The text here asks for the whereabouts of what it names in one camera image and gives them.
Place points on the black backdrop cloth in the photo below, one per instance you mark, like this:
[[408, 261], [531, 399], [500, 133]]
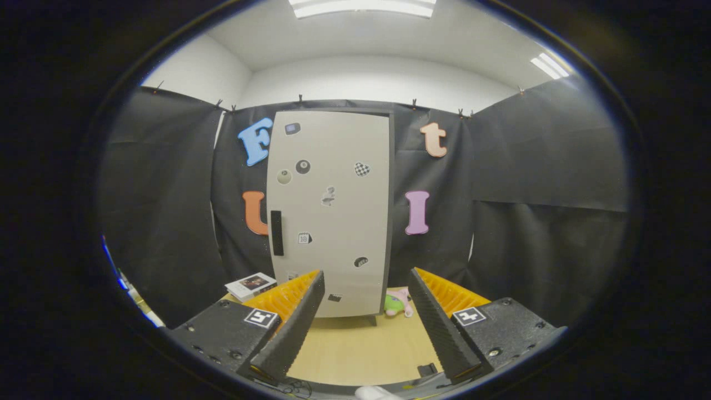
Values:
[[527, 166]]

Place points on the row of black cloth clips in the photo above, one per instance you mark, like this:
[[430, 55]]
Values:
[[300, 100]]

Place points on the beige shoe cabinet door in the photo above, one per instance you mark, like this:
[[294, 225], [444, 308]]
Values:
[[344, 222]]

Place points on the cluttered white side table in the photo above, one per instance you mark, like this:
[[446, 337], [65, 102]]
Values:
[[139, 303]]

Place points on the white book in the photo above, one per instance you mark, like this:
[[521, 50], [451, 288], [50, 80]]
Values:
[[247, 287]]

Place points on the small black object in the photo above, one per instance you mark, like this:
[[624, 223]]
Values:
[[427, 370]]

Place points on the long ceiling light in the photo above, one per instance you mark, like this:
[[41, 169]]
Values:
[[361, 6]]

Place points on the small ceiling light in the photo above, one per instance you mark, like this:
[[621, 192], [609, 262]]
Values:
[[550, 65]]

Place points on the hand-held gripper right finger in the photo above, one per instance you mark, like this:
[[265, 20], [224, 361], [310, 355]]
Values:
[[441, 333]]

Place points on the dark grey shoe cabinet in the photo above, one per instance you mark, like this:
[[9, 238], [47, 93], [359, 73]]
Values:
[[392, 194]]

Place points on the pink and green plush toy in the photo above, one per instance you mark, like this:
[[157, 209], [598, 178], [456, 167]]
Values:
[[395, 304]]

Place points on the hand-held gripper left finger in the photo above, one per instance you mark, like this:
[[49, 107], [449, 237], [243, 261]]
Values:
[[291, 333]]

